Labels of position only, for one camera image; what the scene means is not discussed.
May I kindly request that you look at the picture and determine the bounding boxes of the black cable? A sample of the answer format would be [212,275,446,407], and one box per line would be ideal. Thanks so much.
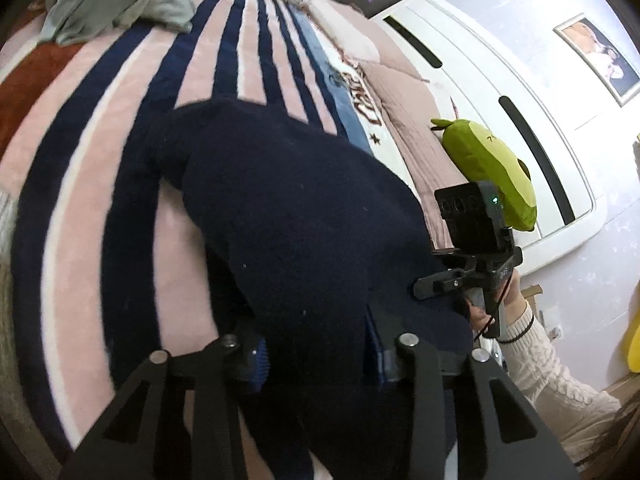
[472,263,519,346]

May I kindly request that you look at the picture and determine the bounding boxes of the pink ribbed quilt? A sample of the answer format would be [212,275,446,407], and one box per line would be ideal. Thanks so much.
[303,0,466,249]

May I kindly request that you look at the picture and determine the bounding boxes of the white headboard with black slots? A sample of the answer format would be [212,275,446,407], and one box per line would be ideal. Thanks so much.
[372,0,606,275]

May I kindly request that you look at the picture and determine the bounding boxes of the dark navy garment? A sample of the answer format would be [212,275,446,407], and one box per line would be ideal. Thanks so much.
[98,96,476,480]

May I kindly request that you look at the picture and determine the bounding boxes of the framed wall photo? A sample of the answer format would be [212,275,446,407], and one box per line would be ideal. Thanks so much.
[553,14,639,106]

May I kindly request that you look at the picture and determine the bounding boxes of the green avocado plush toy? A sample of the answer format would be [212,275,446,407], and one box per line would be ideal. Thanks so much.
[432,118,537,232]

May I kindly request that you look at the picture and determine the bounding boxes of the striped pink navy blanket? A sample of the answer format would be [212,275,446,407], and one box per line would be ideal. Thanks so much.
[0,0,426,480]

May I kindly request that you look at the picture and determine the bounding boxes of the yellow guitar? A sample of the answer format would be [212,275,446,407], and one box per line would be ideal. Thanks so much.
[622,286,640,374]

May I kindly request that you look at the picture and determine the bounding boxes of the white knit sleeve forearm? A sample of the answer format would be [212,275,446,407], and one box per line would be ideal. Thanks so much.
[500,308,620,465]

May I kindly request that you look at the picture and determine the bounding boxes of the right hand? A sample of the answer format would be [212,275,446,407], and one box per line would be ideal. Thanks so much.
[462,266,532,340]

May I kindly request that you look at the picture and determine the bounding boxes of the black camera box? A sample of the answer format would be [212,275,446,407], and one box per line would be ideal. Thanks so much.
[434,181,514,256]

